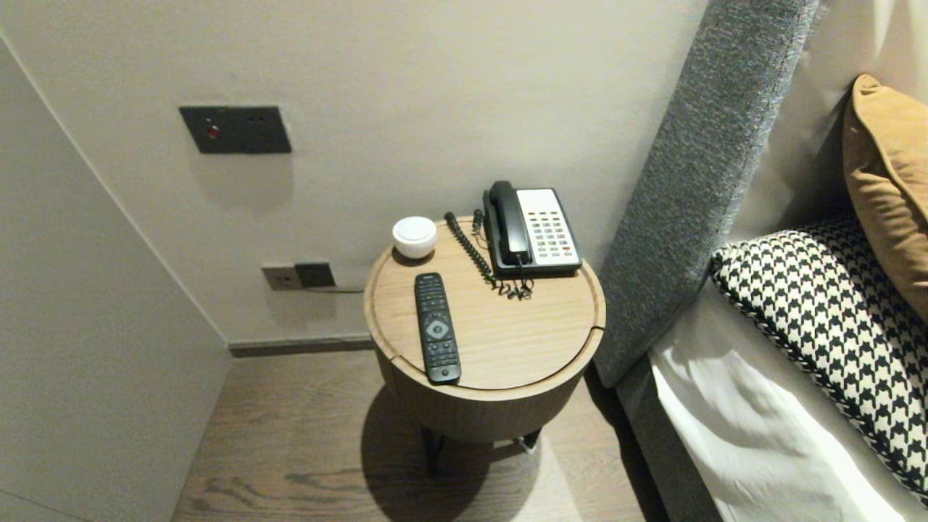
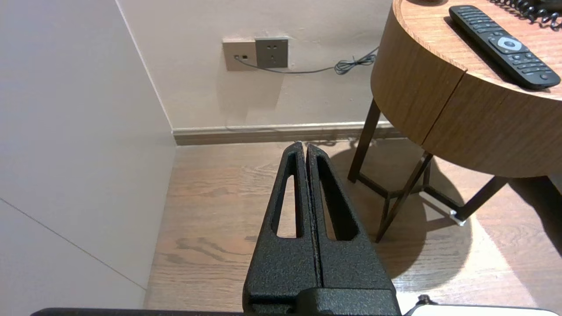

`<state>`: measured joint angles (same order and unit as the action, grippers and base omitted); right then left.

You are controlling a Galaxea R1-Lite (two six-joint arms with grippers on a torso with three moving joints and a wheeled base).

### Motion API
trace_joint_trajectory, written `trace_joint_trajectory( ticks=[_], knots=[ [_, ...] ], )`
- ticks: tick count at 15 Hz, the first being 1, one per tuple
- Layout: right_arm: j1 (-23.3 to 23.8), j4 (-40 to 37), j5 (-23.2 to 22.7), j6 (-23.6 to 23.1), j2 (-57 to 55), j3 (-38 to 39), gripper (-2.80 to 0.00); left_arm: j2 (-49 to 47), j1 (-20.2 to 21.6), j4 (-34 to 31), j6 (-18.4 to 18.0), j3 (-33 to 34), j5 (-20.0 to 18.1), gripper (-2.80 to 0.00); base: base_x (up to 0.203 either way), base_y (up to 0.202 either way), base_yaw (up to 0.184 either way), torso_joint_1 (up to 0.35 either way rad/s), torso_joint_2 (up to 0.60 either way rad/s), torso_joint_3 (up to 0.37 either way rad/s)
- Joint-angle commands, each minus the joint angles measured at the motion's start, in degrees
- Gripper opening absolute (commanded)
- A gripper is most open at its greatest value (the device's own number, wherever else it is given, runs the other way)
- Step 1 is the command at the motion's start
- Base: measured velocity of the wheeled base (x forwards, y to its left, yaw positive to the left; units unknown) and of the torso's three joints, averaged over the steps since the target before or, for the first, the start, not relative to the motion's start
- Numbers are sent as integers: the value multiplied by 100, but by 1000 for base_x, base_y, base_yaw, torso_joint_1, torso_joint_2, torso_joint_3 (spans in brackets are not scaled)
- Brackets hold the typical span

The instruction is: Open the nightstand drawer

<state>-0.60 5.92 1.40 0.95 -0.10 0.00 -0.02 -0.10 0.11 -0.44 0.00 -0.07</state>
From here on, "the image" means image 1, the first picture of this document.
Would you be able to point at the round wooden nightstand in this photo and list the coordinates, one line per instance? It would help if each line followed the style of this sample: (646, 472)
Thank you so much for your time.
(500, 326)

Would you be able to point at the grey upholstered bed frame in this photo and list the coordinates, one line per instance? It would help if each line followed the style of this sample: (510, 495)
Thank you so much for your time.
(667, 464)

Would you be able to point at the black white houndstooth pillow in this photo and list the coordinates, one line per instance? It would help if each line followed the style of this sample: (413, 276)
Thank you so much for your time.
(834, 319)

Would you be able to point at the grey wall baseboard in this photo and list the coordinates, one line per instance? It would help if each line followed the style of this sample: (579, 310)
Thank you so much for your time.
(304, 346)

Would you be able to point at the white bed sheet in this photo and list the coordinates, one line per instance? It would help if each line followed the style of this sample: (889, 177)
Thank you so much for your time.
(739, 435)

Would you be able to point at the dark wall outlet plate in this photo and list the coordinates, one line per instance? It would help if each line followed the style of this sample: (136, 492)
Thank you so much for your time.
(315, 275)

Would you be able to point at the white round puck device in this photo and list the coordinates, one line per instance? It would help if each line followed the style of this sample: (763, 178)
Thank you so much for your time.
(415, 235)

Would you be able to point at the black and white telephone base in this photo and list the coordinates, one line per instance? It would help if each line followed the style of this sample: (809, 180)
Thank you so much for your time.
(551, 232)

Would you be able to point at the grey upholstered headboard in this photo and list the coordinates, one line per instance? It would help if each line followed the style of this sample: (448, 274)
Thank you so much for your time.
(689, 181)

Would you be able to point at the black TV remote control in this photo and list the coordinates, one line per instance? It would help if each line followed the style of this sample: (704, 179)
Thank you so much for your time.
(437, 330)

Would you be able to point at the beige wall power outlet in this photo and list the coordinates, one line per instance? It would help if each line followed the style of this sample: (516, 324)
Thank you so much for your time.
(279, 278)

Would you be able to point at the mustard brown cushion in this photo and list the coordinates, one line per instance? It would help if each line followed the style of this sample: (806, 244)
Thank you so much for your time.
(892, 181)

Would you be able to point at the black telephone handset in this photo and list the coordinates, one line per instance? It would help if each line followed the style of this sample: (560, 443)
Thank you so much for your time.
(507, 225)

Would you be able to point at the dark wall switch panel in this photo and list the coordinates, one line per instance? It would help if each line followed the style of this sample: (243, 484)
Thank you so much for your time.
(235, 130)

